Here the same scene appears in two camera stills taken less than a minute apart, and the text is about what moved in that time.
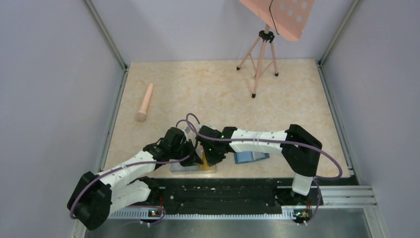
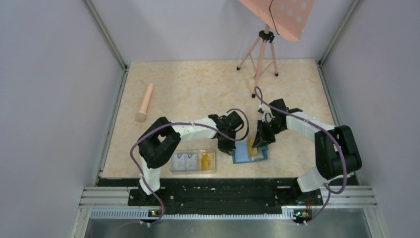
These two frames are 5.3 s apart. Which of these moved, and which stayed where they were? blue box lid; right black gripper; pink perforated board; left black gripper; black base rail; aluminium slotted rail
Moved: left black gripper; right black gripper
Stayed: pink perforated board; black base rail; blue box lid; aluminium slotted rail
